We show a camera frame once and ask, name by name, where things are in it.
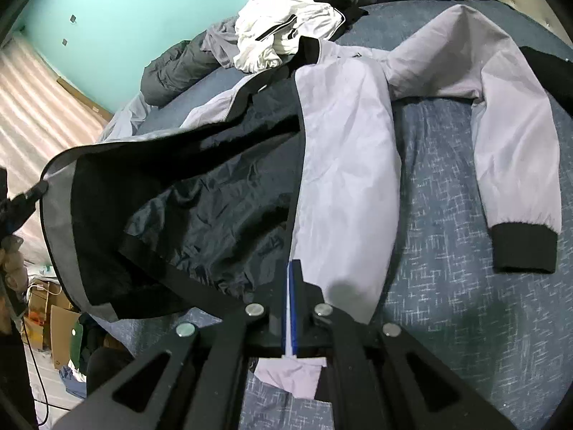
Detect pink curtain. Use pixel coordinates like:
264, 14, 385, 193
0, 30, 114, 274

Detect light grey blanket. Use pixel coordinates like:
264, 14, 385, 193
96, 91, 149, 145

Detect green bag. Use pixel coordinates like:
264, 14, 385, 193
69, 317, 89, 371

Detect black cable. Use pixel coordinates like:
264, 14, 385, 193
22, 318, 59, 427

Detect person's left hand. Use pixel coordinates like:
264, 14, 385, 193
0, 236, 30, 323

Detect blue cloth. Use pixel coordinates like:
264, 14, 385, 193
59, 364, 89, 400

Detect dark grey duvet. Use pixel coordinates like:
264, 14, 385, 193
140, 0, 499, 106

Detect grey garment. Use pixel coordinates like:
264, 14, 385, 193
199, 14, 246, 71

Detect white garment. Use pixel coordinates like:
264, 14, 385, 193
233, 0, 346, 73

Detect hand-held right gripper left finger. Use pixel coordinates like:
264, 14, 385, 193
54, 263, 293, 430

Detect wooden frame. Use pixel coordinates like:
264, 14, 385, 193
56, 77, 114, 120

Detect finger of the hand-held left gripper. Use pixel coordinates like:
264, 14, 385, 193
6, 181, 51, 216

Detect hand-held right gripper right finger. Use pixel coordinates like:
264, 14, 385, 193
291, 261, 520, 430

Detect person's left forearm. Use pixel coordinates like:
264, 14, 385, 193
0, 316, 40, 430

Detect bed with blue sheet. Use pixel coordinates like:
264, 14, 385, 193
96, 0, 573, 430

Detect light purple jacket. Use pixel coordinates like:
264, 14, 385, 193
39, 4, 563, 401

